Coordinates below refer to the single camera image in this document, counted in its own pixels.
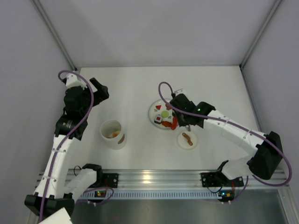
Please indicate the brown chicken drumstick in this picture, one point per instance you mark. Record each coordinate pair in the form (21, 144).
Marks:
(168, 106)

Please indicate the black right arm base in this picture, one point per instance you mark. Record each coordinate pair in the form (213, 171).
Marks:
(218, 179)

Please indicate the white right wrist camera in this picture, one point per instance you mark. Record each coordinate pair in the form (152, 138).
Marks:
(180, 91)

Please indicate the white container lid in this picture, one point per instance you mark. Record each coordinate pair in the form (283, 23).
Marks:
(187, 140)

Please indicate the red crab stick toy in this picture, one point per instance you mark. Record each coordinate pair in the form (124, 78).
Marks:
(172, 125)

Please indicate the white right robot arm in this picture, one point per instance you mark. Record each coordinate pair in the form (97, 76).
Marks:
(263, 150)

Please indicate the metal tongs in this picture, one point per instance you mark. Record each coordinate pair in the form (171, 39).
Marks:
(188, 128)

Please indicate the white cylindrical lunch container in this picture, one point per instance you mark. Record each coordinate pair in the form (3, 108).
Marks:
(113, 126)

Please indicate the sushi roll with red centre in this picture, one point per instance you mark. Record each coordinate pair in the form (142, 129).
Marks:
(158, 119)

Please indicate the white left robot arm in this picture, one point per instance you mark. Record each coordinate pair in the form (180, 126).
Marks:
(52, 193)

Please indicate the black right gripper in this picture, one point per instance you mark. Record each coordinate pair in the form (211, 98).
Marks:
(183, 120)

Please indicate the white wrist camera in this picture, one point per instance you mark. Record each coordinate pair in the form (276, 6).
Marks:
(74, 81)
(180, 91)

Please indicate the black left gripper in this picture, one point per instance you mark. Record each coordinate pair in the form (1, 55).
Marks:
(99, 87)

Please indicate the aluminium mounting rail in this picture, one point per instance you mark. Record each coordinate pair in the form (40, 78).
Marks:
(172, 179)

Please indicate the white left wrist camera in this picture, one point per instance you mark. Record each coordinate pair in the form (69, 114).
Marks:
(74, 81)

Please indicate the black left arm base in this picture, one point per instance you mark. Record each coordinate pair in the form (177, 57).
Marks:
(109, 180)

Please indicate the blue rimmed white plate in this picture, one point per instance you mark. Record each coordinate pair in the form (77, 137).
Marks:
(152, 112)

